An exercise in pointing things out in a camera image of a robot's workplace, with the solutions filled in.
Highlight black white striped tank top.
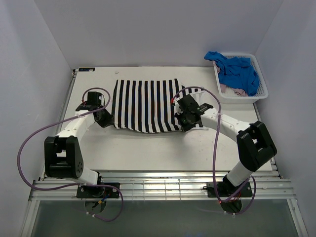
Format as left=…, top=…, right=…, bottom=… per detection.
left=112, top=79, right=204, bottom=134

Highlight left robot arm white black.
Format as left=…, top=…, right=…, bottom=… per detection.
left=44, top=87, right=114, bottom=198

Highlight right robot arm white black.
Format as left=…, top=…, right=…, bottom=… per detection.
left=171, top=94, right=277, bottom=198

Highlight blue tank top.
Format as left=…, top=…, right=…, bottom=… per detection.
left=204, top=51, right=260, bottom=96

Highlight blue label sticker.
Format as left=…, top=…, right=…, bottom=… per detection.
left=78, top=68, right=95, bottom=72

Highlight pink garment in basket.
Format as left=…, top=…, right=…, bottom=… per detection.
left=220, top=84, right=248, bottom=96

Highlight white plastic basket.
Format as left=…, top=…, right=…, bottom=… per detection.
left=212, top=52, right=269, bottom=104

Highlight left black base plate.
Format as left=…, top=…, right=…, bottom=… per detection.
left=76, top=182, right=120, bottom=199

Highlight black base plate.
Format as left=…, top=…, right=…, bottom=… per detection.
left=76, top=182, right=120, bottom=199
left=202, top=177, right=253, bottom=198

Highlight aluminium rail frame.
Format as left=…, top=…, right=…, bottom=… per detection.
left=30, top=66, right=296, bottom=201

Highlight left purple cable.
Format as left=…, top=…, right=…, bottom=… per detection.
left=16, top=87, right=124, bottom=222

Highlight purple cable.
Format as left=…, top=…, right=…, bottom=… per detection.
left=16, top=87, right=124, bottom=222
left=170, top=86, right=257, bottom=216

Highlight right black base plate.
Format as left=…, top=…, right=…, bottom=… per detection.
left=202, top=177, right=253, bottom=198

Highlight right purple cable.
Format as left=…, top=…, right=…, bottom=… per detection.
left=170, top=86, right=257, bottom=216

